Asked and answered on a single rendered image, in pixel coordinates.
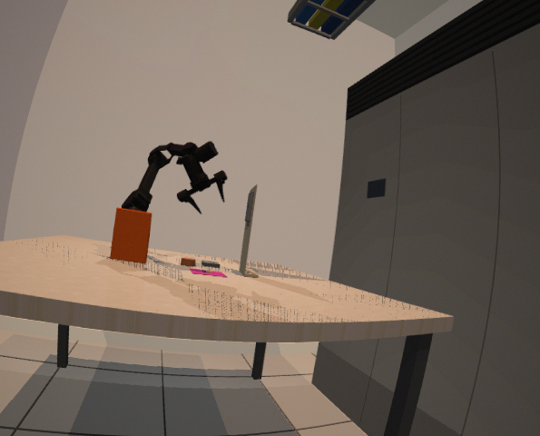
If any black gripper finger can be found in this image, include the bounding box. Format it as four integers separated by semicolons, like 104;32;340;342
216;179;225;202
183;197;201;213

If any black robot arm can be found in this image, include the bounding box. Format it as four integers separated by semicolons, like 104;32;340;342
122;141;219;212

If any magenta square marking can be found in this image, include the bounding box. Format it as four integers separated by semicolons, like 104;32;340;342
189;268;228;278

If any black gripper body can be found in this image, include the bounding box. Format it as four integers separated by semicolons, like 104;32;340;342
177;165;228;203

